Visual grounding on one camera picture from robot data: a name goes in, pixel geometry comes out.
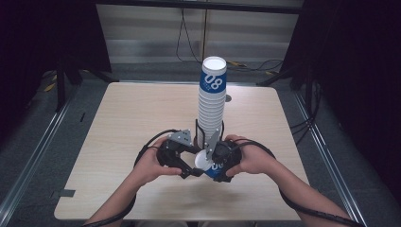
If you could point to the grey tape strip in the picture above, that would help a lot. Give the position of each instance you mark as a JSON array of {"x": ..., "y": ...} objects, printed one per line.
[{"x": 66, "y": 193}]

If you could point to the single blue-banded paper cup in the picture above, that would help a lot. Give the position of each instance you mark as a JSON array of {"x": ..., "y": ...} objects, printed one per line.
[{"x": 205, "y": 161}]

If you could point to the black metal stand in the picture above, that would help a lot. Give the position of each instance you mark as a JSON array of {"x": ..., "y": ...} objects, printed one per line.
[{"x": 61, "y": 85}]

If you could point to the dark curtain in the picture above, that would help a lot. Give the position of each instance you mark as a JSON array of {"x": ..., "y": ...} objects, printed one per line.
[
  {"x": 41, "y": 34},
  {"x": 356, "y": 78}
]

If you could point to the stack of white paper cups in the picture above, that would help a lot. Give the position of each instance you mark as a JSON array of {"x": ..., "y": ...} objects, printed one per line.
[{"x": 212, "y": 107}]

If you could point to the black overhead bar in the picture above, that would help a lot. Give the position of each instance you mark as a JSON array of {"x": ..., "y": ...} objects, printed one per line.
[{"x": 201, "y": 5}]

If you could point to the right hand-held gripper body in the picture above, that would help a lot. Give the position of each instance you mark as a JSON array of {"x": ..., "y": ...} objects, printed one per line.
[{"x": 227, "y": 154}]

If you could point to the person's right hand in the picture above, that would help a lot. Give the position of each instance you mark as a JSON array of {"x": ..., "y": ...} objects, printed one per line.
[{"x": 255, "y": 157}]

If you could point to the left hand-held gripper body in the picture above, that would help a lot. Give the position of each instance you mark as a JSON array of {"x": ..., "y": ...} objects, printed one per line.
[{"x": 173, "y": 150}]

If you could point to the person's left hand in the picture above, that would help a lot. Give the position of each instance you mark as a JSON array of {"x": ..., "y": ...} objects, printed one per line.
[{"x": 148, "y": 167}]

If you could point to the metal floor rail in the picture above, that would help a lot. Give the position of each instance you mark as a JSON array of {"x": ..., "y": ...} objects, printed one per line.
[
  {"x": 327, "y": 157},
  {"x": 31, "y": 157}
]

